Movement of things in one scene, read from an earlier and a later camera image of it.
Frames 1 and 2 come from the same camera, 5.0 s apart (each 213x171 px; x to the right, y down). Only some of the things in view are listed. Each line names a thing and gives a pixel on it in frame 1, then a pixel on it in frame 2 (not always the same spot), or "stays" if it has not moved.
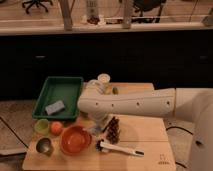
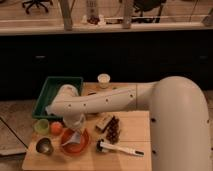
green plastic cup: (42, 126) stays
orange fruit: (56, 128) stays
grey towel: (95, 130) → (74, 139)
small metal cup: (44, 145) stays
